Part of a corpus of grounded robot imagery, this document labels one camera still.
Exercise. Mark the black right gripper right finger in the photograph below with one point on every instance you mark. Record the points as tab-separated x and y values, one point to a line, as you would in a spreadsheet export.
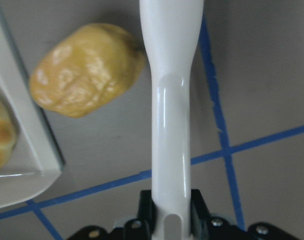
205	226

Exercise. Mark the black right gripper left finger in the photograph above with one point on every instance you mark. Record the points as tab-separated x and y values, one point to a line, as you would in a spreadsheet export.
139	228

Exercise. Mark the beige plastic dustpan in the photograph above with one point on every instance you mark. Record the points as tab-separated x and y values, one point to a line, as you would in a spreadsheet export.
36	162

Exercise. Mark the brown toy potato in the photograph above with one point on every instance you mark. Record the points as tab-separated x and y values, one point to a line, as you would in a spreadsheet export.
87	70

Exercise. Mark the toy croissant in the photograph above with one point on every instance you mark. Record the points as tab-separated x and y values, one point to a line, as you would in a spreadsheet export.
8	135

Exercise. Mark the beige brush with dark bristles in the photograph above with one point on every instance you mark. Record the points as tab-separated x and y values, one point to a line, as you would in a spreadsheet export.
170	31

